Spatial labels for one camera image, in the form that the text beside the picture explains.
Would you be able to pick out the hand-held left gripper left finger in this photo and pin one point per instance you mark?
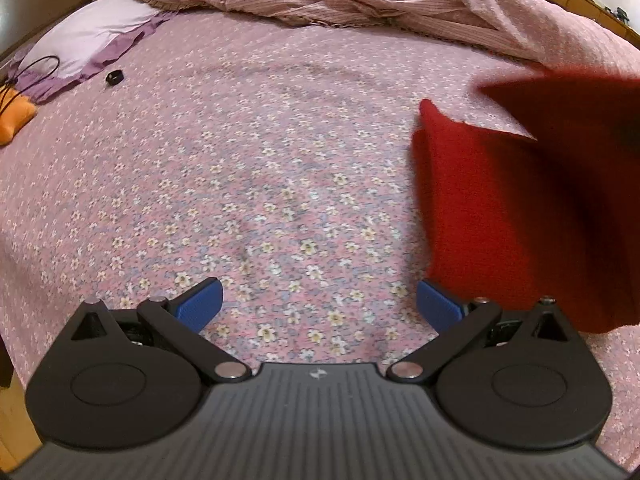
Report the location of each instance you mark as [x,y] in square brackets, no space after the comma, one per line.
[200,305]

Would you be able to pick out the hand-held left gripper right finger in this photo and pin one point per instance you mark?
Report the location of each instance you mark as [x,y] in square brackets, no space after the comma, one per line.
[440,305]

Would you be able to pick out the red knitted sweater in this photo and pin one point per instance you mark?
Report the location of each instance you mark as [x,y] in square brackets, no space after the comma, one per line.
[500,200]

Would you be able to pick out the pink floral bed sheet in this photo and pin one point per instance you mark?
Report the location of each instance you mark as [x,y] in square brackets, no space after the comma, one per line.
[250,160]

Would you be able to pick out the orange pouch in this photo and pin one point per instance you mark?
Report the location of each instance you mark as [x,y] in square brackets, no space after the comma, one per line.
[12,120]

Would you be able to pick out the lavender ruffled pillow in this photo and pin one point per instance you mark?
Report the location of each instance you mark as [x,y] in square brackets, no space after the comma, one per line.
[90,35]

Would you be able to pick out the dark wooden headboard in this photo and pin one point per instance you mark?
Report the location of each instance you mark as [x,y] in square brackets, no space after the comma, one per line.
[30,5]

